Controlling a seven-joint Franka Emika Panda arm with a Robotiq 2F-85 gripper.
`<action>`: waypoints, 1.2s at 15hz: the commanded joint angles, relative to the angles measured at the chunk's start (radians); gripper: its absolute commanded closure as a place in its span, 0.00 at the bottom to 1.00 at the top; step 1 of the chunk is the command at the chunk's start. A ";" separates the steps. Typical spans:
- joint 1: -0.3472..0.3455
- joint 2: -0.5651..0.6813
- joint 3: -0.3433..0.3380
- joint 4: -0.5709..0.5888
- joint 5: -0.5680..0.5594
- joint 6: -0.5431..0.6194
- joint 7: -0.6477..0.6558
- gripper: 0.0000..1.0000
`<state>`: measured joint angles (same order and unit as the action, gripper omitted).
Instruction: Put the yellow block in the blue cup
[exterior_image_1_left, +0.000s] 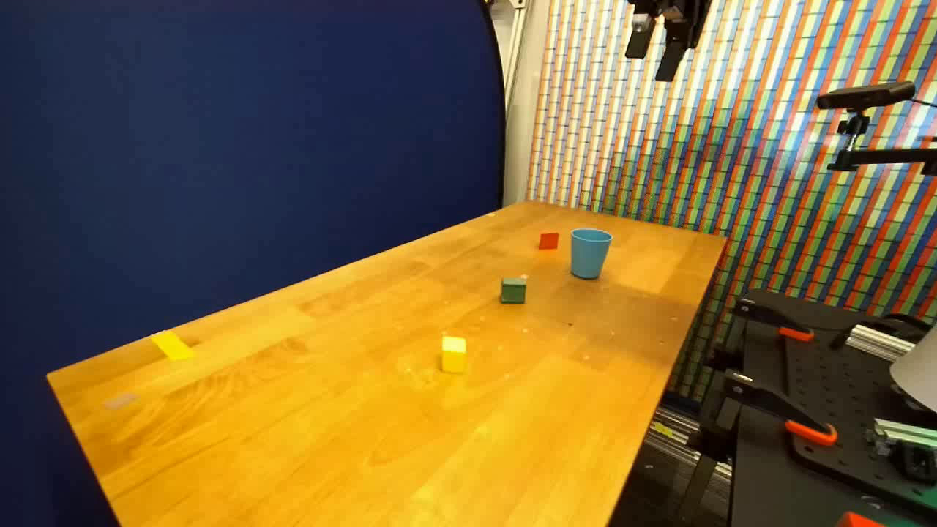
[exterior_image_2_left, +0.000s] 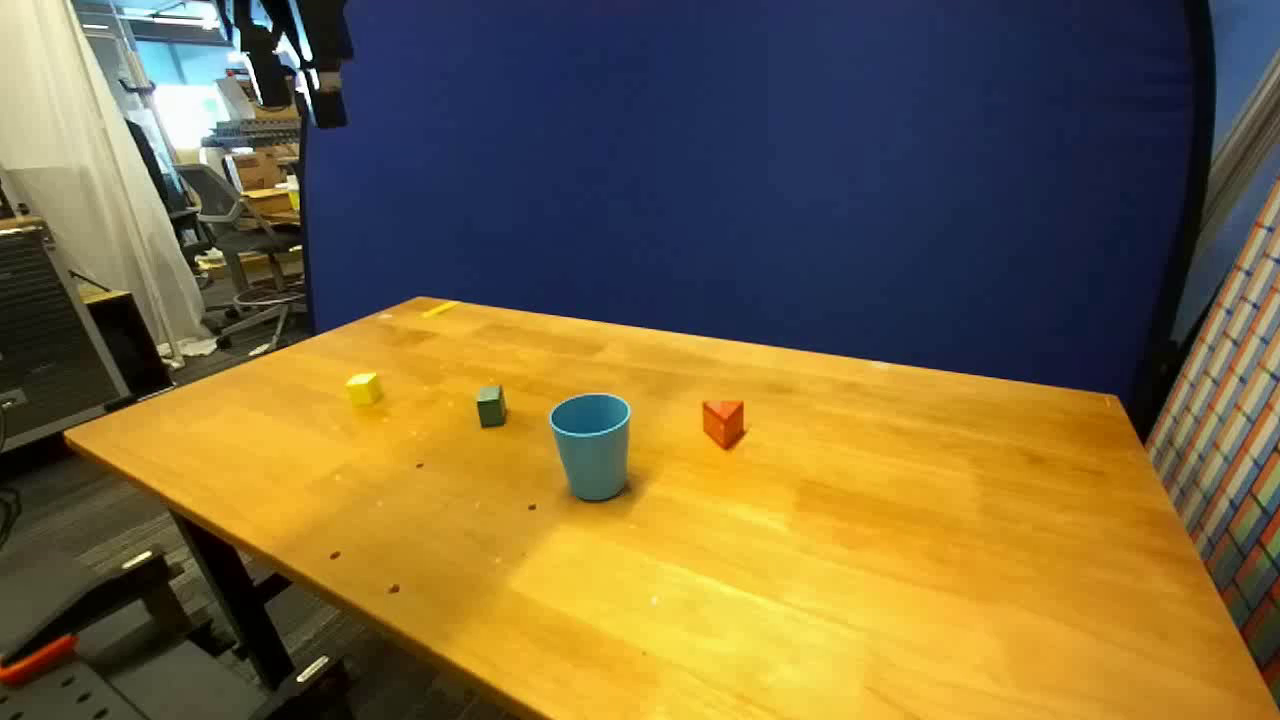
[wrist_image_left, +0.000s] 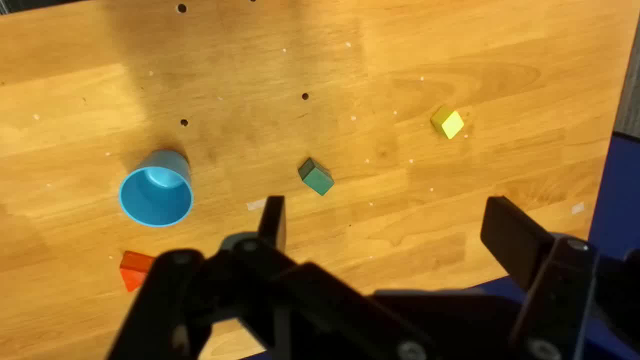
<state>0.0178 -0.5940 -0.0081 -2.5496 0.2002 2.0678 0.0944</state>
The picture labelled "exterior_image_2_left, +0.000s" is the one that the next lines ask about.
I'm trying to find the black hanging camera mount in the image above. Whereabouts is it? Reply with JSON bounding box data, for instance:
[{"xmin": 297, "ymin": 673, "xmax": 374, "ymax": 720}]
[{"xmin": 218, "ymin": 0, "xmax": 360, "ymax": 132}]

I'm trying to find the green wooden block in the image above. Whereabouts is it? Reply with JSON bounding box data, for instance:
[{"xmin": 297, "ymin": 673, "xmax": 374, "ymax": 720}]
[{"xmin": 472, "ymin": 384, "xmax": 514, "ymax": 430}]

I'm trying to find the orange triangular wooden block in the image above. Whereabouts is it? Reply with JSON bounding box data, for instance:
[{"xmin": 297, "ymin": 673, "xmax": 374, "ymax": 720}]
[{"xmin": 702, "ymin": 396, "xmax": 749, "ymax": 452}]

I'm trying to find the black equipment case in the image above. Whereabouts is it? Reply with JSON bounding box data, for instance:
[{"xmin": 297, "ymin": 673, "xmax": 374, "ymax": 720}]
[{"xmin": 0, "ymin": 214, "xmax": 138, "ymax": 452}]

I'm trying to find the red handled tool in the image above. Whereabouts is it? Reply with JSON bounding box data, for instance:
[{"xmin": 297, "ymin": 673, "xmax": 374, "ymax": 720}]
[{"xmin": 0, "ymin": 633, "xmax": 82, "ymax": 691}]

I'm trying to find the yellow wooden block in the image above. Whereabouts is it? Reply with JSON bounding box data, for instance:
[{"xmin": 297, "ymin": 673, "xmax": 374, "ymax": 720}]
[{"xmin": 345, "ymin": 367, "xmax": 390, "ymax": 411}]

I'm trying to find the cluttered background shelf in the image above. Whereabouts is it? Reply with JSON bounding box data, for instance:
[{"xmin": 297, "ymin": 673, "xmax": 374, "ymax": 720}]
[{"xmin": 198, "ymin": 70, "xmax": 309, "ymax": 223}]

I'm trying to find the black table leg frame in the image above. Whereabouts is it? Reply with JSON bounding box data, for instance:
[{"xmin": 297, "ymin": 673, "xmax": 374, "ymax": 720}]
[{"xmin": 167, "ymin": 513, "xmax": 353, "ymax": 720}]

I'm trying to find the white curtain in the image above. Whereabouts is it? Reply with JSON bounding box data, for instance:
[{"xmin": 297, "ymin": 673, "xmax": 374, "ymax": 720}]
[{"xmin": 0, "ymin": 0, "xmax": 222, "ymax": 365}]

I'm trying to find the colourful checkered panel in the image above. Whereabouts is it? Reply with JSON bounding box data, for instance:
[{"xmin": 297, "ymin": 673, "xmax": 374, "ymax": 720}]
[{"xmin": 1144, "ymin": 175, "xmax": 1280, "ymax": 673}]

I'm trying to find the blue fabric backdrop screen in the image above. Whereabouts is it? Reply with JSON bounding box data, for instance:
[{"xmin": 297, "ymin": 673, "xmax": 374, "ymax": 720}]
[{"xmin": 299, "ymin": 0, "xmax": 1222, "ymax": 421}]

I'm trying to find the blue plastic cup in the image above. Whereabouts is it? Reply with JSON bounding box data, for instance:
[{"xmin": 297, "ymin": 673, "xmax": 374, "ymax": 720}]
[{"xmin": 549, "ymin": 386, "xmax": 636, "ymax": 509}]

